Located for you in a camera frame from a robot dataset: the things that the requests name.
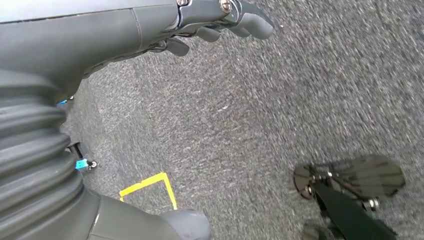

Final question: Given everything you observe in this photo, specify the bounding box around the blue metal shelf rack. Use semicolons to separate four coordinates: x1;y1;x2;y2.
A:
56;96;98;171

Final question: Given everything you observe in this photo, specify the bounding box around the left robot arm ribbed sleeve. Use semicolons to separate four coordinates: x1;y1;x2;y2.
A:
0;69;85;240

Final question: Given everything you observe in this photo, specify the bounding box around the black robot foot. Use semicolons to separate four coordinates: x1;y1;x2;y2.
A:
293;154;407;240

